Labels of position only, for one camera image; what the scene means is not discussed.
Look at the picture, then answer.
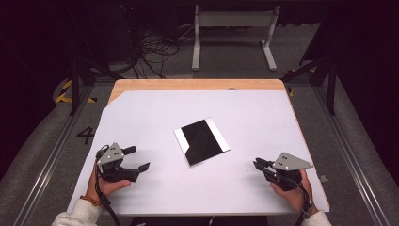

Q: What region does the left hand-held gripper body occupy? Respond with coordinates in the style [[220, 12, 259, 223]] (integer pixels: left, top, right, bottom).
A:
[[95, 142, 140, 183]]

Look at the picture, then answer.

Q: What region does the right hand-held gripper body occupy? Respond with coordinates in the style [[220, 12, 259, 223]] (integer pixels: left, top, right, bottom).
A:
[[264, 152, 314, 192]]

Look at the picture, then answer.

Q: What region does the person's left hand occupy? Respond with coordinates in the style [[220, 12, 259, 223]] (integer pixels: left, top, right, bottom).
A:
[[87, 166, 132, 202]]

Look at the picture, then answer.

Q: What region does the person's right hand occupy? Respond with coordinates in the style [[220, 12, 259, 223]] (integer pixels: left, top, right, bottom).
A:
[[270, 170, 314, 215]]

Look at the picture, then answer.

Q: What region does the person's dark clothing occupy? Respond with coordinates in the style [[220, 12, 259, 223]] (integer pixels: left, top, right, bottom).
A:
[[130, 216, 269, 226]]

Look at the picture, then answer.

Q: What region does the yellow and black floor tape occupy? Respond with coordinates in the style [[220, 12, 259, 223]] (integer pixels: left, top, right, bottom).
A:
[[56, 79, 98, 105]]

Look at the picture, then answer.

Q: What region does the black metal stand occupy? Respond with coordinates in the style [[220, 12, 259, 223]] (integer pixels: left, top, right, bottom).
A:
[[67, 6, 124, 116], [281, 8, 339, 116]]

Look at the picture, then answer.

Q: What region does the white metal stand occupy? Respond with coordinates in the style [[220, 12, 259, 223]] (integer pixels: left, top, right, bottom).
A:
[[191, 4, 281, 72]]

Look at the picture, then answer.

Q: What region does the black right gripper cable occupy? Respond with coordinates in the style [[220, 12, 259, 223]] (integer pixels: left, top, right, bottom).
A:
[[293, 178, 316, 226]]

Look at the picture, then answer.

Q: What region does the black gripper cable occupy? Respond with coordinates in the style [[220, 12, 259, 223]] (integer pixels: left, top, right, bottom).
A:
[[93, 144, 121, 226], [293, 178, 316, 226]]

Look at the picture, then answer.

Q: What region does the orange beaded bracelet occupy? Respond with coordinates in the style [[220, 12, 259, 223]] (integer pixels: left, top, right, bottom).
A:
[[79, 195, 103, 207]]

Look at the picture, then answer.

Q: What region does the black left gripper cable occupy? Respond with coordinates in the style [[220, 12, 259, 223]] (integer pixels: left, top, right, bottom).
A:
[[93, 144, 121, 226]]

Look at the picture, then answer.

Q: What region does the aluminium floor rail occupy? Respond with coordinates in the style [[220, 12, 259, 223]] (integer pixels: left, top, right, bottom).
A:
[[313, 84, 390, 226], [12, 84, 95, 226]]

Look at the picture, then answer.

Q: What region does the tangle of black cables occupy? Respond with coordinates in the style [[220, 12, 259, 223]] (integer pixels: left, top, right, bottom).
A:
[[120, 4, 181, 79]]

